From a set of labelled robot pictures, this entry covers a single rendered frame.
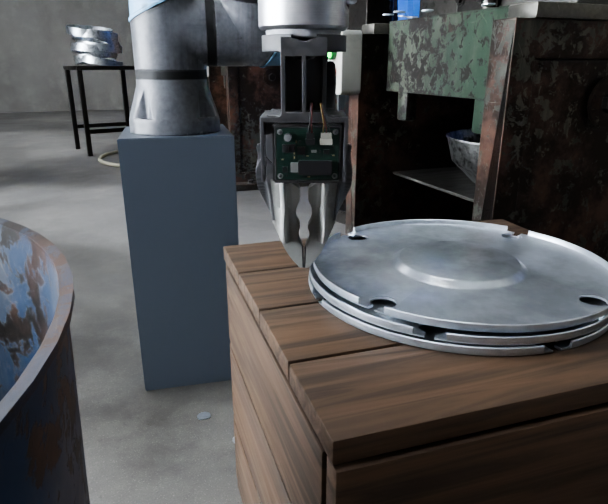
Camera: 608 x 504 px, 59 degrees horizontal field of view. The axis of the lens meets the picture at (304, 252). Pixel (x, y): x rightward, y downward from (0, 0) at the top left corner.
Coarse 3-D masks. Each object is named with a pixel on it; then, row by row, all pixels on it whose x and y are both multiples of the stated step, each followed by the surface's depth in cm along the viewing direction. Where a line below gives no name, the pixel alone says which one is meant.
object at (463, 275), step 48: (336, 240) 61; (384, 240) 61; (432, 240) 61; (480, 240) 61; (528, 240) 61; (336, 288) 47; (384, 288) 48; (432, 288) 48; (480, 288) 48; (528, 288) 48; (576, 288) 48
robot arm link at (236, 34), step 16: (224, 0) 83; (240, 0) 81; (256, 0) 81; (224, 16) 83; (240, 16) 83; (256, 16) 83; (224, 32) 84; (240, 32) 84; (256, 32) 84; (224, 48) 85; (240, 48) 86; (256, 48) 86; (224, 64) 89; (240, 64) 89; (256, 64) 90; (272, 64) 90
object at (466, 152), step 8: (448, 136) 116; (456, 136) 127; (464, 136) 129; (472, 136) 130; (480, 136) 131; (456, 144) 113; (464, 144) 110; (472, 144) 108; (456, 152) 114; (464, 152) 111; (472, 152) 109; (456, 160) 116; (464, 160) 112; (472, 160) 110; (464, 168) 114; (472, 168) 111; (472, 176) 115
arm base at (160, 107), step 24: (144, 72) 85; (168, 72) 84; (192, 72) 86; (144, 96) 86; (168, 96) 85; (192, 96) 86; (144, 120) 86; (168, 120) 85; (192, 120) 86; (216, 120) 90
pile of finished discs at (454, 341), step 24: (312, 264) 56; (312, 288) 51; (336, 312) 47; (360, 312) 44; (384, 336) 43; (408, 336) 42; (432, 336) 43; (456, 336) 40; (480, 336) 40; (504, 336) 41; (528, 336) 40; (552, 336) 40; (576, 336) 41
